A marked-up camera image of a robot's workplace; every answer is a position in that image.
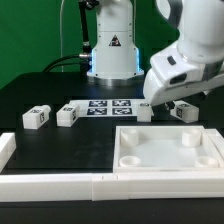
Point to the white marker sheet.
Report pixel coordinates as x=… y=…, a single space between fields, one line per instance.
x=107 y=107

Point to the white left fence piece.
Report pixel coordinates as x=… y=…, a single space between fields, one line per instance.
x=7 y=148

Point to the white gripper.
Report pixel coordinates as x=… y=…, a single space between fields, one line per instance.
x=173 y=77

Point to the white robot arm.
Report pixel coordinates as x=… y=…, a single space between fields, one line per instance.
x=115 y=58

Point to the white square tabletop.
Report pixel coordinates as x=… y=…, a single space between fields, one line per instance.
x=166 y=148

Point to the white front fence bar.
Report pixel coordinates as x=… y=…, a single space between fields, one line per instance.
x=96 y=187

